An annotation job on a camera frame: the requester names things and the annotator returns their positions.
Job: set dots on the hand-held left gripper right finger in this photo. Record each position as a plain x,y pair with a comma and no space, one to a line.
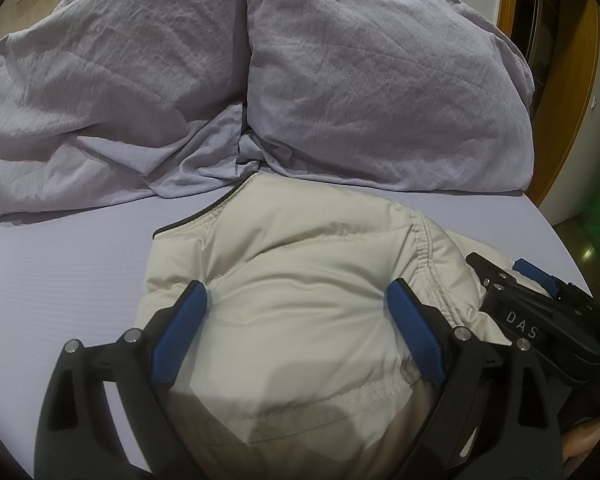
413,336

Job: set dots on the wooden door frame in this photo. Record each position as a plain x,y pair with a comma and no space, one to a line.
570,75

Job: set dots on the person's right hand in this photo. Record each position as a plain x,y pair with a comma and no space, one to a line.
586,442

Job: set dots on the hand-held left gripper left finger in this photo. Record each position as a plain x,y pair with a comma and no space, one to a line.
179,331

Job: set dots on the large lavender pillow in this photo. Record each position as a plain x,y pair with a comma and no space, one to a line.
380,70

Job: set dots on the crumpled lavender duvet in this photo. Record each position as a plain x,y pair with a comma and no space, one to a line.
105,95

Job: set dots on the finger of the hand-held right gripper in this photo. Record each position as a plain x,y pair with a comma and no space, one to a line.
486,275
536,272

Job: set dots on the cream puffer jacket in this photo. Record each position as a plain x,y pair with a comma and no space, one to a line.
300,280

